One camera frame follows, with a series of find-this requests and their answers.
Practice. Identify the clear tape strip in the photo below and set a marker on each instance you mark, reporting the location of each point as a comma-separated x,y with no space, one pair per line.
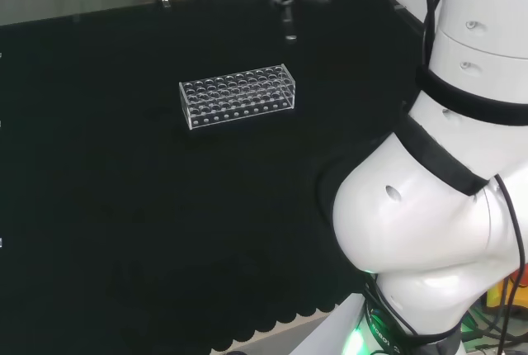
166,3

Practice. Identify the grey tape piece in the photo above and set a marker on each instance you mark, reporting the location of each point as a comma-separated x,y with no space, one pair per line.
399,7

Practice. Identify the clear test tube rack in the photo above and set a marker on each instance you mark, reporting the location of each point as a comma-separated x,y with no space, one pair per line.
237,97

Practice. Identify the clear glass test tube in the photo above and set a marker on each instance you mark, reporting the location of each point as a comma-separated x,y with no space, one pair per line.
290,31

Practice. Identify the black bench cloth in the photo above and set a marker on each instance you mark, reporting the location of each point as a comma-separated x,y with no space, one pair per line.
165,206

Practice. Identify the yellow stop button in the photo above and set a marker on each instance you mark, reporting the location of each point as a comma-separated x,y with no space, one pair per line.
500,294

